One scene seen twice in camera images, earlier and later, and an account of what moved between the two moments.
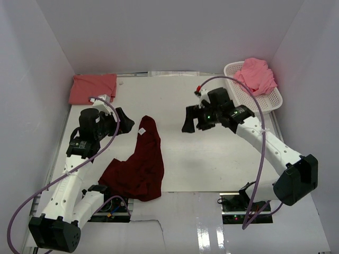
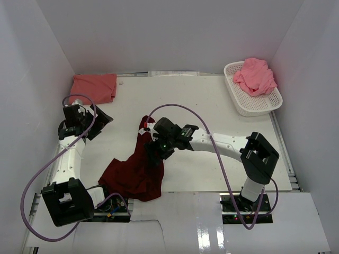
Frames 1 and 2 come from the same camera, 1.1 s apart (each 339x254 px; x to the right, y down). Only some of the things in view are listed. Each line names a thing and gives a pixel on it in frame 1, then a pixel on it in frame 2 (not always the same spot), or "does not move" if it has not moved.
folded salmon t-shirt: [87, 86] does not move
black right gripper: [192, 113] -> [152, 146]
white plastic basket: [243, 96] does not move
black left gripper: [125, 123] -> [101, 120]
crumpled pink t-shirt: [256, 76] does not move
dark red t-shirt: [140, 178] does not move
